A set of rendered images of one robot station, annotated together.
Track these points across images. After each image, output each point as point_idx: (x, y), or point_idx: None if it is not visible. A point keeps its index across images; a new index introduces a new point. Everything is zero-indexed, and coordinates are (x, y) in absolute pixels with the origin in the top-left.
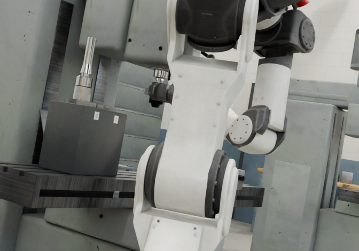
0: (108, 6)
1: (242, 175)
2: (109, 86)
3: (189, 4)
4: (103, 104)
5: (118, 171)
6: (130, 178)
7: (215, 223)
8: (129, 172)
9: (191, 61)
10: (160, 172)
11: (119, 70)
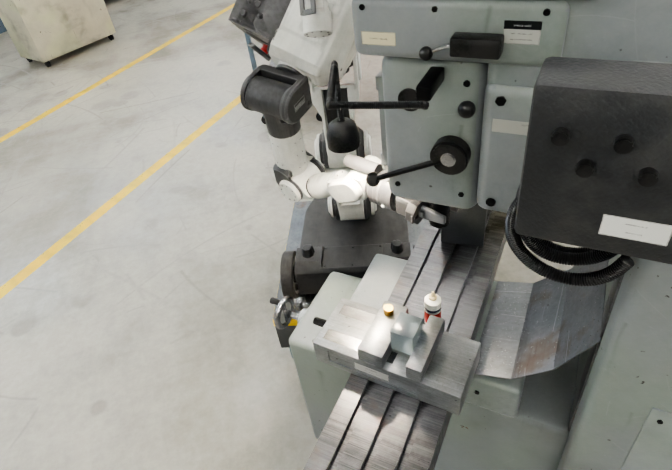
0: None
1: (316, 317)
2: (618, 299)
3: None
4: (609, 318)
5: (470, 289)
6: (427, 244)
7: (326, 169)
8: (467, 307)
9: (345, 83)
10: None
11: (628, 289)
